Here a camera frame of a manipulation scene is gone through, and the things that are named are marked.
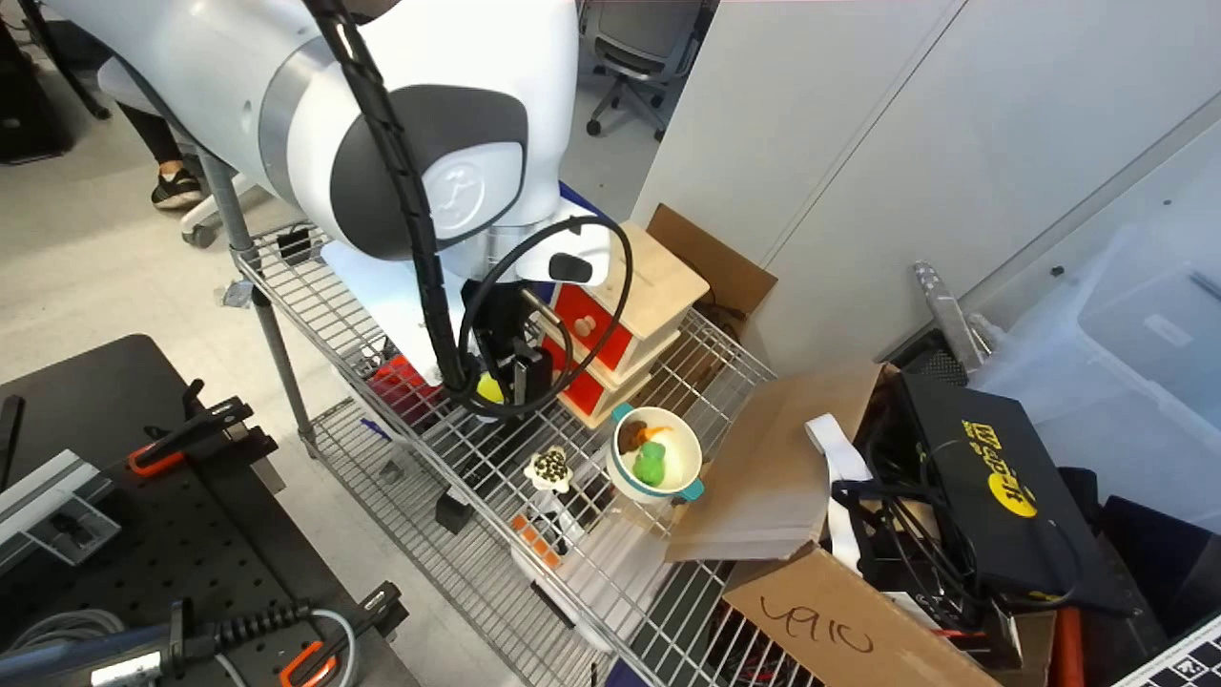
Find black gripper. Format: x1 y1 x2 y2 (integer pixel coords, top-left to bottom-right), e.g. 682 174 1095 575
463 278 558 417

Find red drawer with wooden knob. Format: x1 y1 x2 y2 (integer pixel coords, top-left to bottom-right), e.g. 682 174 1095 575
547 278 639 376
558 365 618 418

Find wooden two-drawer cabinet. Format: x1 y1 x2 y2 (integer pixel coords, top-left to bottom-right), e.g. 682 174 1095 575
539 220 715 435

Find orange red plastic stack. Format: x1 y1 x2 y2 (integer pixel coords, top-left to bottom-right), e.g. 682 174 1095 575
365 355 443 422

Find black white spotted toy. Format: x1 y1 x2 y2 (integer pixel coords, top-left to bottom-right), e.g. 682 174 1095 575
520 444 579 500

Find blue plastic bin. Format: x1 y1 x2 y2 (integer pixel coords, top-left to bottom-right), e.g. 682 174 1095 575
555 181 602 219

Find black rectangular device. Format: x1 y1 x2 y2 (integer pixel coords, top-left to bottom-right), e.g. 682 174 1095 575
430 487 481 537

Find green toy vegetable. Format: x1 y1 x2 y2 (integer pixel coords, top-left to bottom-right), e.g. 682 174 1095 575
630 435 673 492

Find grey office chair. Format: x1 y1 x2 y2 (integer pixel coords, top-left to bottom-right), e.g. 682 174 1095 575
576 0 716 142

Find brown cardboard box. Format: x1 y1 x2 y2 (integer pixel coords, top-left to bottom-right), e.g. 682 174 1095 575
663 357 1011 687

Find person foot in sandal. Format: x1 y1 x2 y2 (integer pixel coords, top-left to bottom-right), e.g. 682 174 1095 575
118 98 209 219

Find black tool case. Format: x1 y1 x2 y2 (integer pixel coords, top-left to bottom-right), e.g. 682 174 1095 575
0 332 424 687

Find silver aluminium profile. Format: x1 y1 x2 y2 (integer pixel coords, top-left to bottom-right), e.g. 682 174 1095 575
0 448 125 563

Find black case yellow logo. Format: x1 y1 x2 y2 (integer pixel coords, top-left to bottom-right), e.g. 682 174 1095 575
888 346 1145 622

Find clear plastic storage bin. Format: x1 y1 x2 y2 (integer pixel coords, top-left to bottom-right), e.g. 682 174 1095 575
969 164 1221 537

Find red tube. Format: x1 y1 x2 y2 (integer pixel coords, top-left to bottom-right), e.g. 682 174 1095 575
1047 604 1095 687

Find white keyboard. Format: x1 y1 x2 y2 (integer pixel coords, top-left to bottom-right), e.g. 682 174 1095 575
1114 612 1221 687

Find silver wire shelf rack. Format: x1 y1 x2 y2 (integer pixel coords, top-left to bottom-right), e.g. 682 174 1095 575
227 220 894 687

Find white bowl teal handles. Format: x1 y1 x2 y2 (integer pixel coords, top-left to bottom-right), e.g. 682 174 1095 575
602 401 709 513

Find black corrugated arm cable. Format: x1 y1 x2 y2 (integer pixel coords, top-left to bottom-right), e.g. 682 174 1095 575
303 0 640 427

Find black clamp orange handle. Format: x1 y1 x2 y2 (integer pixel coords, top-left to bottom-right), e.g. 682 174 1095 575
121 376 284 485
164 579 413 687

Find white cable loop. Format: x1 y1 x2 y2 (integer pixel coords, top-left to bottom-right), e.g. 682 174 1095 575
309 604 365 687

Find white plastic handle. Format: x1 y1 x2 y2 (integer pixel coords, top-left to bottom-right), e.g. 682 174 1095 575
801 413 878 487

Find silver metal rail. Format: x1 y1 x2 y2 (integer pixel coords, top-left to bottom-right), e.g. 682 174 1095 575
903 261 1002 375

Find black wire stand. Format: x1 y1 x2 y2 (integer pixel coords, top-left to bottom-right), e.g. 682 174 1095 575
829 474 1021 667

